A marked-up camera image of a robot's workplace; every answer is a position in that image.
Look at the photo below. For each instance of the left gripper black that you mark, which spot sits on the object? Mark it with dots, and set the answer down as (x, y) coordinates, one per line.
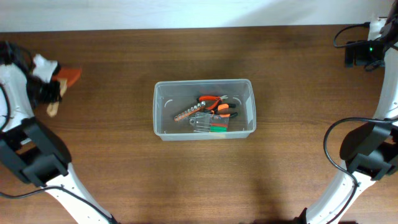
(49, 97)

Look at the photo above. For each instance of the orange scraper wooden handle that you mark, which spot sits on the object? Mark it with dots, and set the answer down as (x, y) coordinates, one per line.
(66, 78)

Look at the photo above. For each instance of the orange socket bit rail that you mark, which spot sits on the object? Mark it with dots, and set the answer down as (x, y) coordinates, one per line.
(190, 111)

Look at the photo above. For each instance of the orange-black long nose pliers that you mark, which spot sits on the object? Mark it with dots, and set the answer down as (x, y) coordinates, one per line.
(222, 110)

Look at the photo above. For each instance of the small red-handled cutting pliers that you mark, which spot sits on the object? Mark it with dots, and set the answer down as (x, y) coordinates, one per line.
(215, 99)

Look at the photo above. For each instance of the clear screwdriver bit case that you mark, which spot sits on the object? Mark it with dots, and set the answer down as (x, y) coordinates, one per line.
(209, 123)

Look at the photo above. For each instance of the right robot arm white-black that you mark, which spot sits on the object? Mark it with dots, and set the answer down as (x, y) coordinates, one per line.
(369, 152)

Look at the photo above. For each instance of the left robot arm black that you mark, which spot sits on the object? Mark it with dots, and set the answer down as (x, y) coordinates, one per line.
(29, 149)

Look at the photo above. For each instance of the clear plastic container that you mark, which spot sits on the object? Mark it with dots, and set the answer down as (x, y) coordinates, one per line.
(204, 109)

